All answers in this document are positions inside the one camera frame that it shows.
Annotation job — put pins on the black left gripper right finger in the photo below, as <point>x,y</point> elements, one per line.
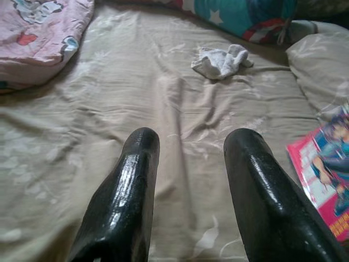
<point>267,207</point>

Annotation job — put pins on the pink anime comic book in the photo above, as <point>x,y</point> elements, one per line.
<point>321,174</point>

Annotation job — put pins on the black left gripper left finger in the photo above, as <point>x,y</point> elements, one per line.
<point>125,207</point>

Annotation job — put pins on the pink cartoon print blanket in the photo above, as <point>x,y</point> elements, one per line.
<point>35,35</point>

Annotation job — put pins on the white crumpled sock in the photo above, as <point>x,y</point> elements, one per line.
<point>221,64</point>

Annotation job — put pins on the beige floral folded comforter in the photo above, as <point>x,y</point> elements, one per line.
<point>321,62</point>

